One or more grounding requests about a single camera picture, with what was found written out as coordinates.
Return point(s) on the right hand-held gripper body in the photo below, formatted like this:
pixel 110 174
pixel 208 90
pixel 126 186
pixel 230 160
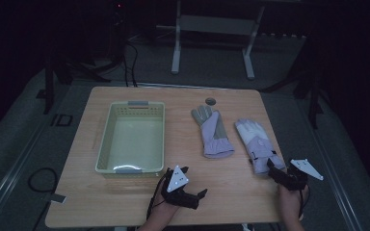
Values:
pixel 297 178

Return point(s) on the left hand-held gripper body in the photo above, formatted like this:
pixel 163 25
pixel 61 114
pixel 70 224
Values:
pixel 177 179

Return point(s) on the purple and white glove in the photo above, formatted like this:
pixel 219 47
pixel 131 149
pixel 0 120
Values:
pixel 257 141

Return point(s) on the person's right hand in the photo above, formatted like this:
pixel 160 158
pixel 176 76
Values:
pixel 290 202

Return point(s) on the person's left hand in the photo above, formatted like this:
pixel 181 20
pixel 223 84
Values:
pixel 165 208

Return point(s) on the purple glove with grey palm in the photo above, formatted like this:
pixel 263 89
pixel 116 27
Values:
pixel 213 134

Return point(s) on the light green plastic basket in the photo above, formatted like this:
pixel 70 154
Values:
pixel 131 144

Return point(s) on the round grey table grommet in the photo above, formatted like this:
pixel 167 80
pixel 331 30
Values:
pixel 210 101

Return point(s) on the black tripod stand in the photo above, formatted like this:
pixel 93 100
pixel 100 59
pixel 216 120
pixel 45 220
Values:
pixel 48 86
pixel 314 96

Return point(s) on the white metal stand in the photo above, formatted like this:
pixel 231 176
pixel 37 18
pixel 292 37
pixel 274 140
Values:
pixel 215 25

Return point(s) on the dark equipment with red light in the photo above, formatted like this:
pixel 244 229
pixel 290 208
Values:
pixel 118 29

